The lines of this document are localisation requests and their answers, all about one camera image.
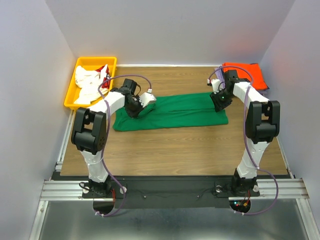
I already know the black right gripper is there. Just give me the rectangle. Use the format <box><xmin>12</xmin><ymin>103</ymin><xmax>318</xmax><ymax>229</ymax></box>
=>
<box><xmin>209</xmin><ymin>88</ymin><xmax>235</xmax><ymax>113</ymax></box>

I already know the green t shirt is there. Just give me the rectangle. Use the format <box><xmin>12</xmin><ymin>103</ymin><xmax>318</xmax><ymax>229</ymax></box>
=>
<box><xmin>113</xmin><ymin>92</ymin><xmax>229</xmax><ymax>132</ymax></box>

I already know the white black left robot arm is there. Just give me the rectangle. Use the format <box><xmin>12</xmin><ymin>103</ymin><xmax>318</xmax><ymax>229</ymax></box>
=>
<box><xmin>71</xmin><ymin>78</ymin><xmax>156</xmax><ymax>198</ymax></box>

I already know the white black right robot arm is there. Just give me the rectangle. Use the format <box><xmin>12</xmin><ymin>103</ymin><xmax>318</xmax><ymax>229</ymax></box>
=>
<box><xmin>207</xmin><ymin>67</ymin><xmax>281</xmax><ymax>195</ymax></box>

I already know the folded purple t shirt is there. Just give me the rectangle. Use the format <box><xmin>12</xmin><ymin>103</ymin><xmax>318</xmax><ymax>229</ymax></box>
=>
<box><xmin>214</xmin><ymin>66</ymin><xmax>224</xmax><ymax>82</ymax></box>

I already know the folded orange t shirt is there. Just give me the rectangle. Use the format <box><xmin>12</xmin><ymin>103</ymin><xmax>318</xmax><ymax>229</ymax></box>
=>
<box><xmin>222</xmin><ymin>62</ymin><xmax>269</xmax><ymax>91</ymax></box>

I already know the white t shirt red print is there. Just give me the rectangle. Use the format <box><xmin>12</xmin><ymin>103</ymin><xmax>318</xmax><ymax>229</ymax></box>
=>
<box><xmin>74</xmin><ymin>64</ymin><xmax>110</xmax><ymax>105</ymax></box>

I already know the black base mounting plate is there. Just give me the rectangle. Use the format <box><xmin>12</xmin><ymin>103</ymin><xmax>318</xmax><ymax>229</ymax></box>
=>
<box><xmin>48</xmin><ymin>175</ymin><xmax>293</xmax><ymax>210</ymax></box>

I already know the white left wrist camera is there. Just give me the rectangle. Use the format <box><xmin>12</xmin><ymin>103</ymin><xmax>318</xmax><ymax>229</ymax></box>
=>
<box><xmin>138</xmin><ymin>88</ymin><xmax>157</xmax><ymax>108</ymax></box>

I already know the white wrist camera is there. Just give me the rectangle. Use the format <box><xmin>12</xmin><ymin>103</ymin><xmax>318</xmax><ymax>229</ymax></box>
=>
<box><xmin>138</xmin><ymin>88</ymin><xmax>157</xmax><ymax>108</ymax></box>
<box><xmin>207</xmin><ymin>78</ymin><xmax>222</xmax><ymax>94</ymax></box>

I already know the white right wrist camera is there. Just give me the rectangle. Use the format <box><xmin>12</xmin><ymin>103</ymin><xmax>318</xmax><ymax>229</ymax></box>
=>
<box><xmin>207</xmin><ymin>78</ymin><xmax>222</xmax><ymax>94</ymax></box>

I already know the aluminium frame rail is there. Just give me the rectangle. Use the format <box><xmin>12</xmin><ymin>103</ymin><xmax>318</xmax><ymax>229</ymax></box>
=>
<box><xmin>40</xmin><ymin>178</ymin><xmax>310</xmax><ymax>201</ymax></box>

